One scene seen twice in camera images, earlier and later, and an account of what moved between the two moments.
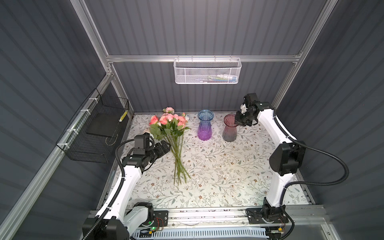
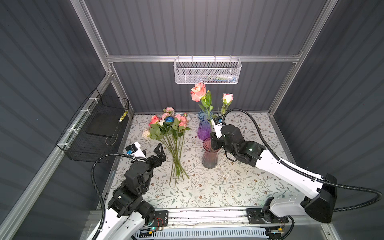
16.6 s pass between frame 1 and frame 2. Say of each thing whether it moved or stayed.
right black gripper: moved
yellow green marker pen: stayed
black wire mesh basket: stayed
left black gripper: moved
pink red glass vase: moved
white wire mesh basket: stayed
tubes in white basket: stayed
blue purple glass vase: stayed
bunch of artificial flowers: stayed
